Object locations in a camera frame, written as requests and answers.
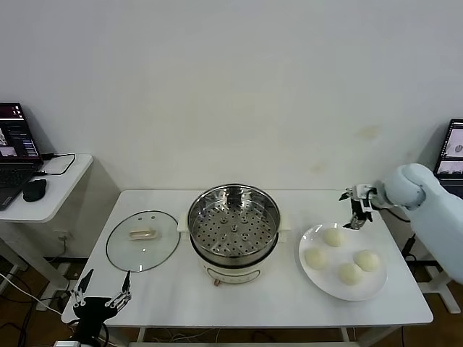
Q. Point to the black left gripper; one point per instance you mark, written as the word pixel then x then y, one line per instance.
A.
pixel 92 309

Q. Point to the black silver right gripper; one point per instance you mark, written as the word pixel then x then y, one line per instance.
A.
pixel 365 197

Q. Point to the white steamed baozi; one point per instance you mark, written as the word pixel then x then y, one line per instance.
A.
pixel 350 273
pixel 368 260
pixel 315 258
pixel 333 237

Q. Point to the round glass pot lid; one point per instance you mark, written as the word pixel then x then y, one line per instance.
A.
pixel 123 249

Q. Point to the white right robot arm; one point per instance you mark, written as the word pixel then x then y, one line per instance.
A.
pixel 430 206

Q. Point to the perforated steel steamer basket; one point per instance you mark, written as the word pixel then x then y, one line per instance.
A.
pixel 235 236

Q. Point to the white round plate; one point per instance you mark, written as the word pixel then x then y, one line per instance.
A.
pixel 325 282

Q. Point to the white side table with mouse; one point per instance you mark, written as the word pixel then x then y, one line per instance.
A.
pixel 68 184

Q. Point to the black laptop with grey screen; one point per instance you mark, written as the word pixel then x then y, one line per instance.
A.
pixel 452 144

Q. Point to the black computer mouse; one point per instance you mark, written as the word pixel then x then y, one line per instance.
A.
pixel 35 189

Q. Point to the cream electric cooker pot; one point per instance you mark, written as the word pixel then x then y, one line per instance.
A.
pixel 235 271

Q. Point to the black laptop with red screen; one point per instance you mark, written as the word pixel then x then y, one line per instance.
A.
pixel 14 173

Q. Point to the white wall socket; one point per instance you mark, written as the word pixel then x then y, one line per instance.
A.
pixel 65 237

